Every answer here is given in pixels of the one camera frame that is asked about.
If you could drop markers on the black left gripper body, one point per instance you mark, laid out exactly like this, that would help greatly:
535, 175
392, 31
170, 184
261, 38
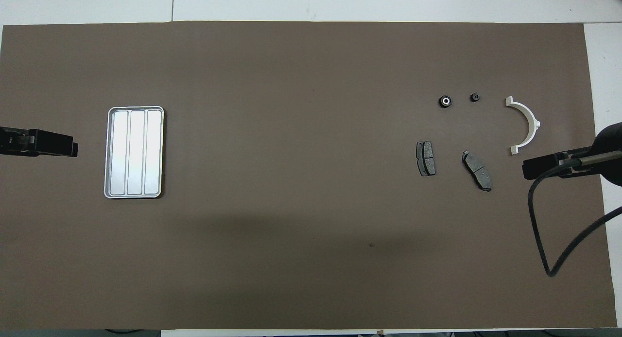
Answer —
41, 143

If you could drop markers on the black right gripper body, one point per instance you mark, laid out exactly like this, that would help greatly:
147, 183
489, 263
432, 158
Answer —
554, 168

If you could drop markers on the small black bearing gear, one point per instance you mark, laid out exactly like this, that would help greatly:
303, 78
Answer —
475, 97

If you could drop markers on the large black bearing gear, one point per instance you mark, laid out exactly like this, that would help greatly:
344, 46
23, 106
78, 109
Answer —
445, 101

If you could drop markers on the silver metal tray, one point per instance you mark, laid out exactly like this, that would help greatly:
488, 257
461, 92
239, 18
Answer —
133, 152

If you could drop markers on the dark brake pad with tab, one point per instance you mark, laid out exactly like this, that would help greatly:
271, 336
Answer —
478, 171

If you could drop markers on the rectangular dark brake pad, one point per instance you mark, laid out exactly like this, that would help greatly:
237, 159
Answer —
426, 159

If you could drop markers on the brown table mat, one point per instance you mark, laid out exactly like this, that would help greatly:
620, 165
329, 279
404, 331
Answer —
311, 230

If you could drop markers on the white semicircular bracket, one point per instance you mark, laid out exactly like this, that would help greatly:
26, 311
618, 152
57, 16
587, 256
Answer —
533, 124

